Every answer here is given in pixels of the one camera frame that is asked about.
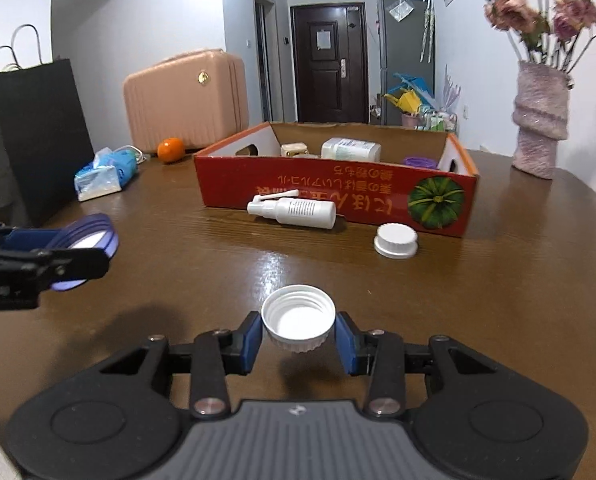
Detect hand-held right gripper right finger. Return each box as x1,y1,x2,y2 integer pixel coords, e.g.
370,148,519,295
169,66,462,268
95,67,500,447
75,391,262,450
334,312,500,418

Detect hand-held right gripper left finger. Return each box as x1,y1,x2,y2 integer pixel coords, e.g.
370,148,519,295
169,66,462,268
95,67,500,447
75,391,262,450
98,311,263,418

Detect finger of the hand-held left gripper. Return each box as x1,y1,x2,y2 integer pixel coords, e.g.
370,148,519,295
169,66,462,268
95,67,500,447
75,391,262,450
0,222,66,252
0,247,112,311

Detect white ribbed screw cap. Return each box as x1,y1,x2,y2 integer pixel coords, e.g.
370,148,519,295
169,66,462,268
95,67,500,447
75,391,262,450
261,285,337,355

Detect blue round lid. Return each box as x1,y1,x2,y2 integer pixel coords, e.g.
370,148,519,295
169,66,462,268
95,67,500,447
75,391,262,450
45,213,119,292

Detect red cardboard box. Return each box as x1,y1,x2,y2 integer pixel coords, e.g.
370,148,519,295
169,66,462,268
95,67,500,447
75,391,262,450
194,121,480,237

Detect large white labelled bottle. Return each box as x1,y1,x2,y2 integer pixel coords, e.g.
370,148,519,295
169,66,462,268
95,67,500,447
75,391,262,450
321,137,382,162

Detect blue tissue pack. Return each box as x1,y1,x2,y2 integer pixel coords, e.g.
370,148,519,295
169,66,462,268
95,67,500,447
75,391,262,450
74,147,140,202

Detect white flanged cap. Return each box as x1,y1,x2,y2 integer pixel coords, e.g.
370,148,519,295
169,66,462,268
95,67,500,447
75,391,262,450
374,223,419,260

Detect white spray bottle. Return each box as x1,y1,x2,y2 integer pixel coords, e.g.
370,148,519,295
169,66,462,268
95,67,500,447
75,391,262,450
247,190,337,231

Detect orange fruit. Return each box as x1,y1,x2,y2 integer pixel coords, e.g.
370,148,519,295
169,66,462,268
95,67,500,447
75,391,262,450
158,137,186,164

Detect pink suitcase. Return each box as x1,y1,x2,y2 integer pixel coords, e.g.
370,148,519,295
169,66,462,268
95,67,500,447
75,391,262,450
124,50,250,155

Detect dark brown door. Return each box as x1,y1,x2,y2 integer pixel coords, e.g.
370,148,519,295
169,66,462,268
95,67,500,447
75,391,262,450
290,2,369,125

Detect blue and yellow plastic toys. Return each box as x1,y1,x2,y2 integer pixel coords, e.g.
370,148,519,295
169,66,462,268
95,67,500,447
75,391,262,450
384,72,436,113

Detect pink textured vase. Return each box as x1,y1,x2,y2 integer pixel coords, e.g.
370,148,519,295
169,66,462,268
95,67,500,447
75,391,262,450
511,60,574,180

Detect grey refrigerator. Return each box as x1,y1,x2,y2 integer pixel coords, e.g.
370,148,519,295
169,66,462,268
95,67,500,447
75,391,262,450
377,0,436,126

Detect folded hanging umbrella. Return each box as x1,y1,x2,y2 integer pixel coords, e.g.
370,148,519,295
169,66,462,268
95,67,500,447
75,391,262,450
420,0,435,63

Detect dried pink rose bouquet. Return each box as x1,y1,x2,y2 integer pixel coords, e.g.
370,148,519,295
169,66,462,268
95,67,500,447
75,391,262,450
413,0,596,73

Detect wire rack with bottles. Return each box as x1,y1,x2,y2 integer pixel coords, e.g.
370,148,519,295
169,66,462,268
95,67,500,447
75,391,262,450
420,107,460,133

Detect purple wall decoration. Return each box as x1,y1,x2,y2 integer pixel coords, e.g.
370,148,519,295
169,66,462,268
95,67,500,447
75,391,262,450
443,65,461,111

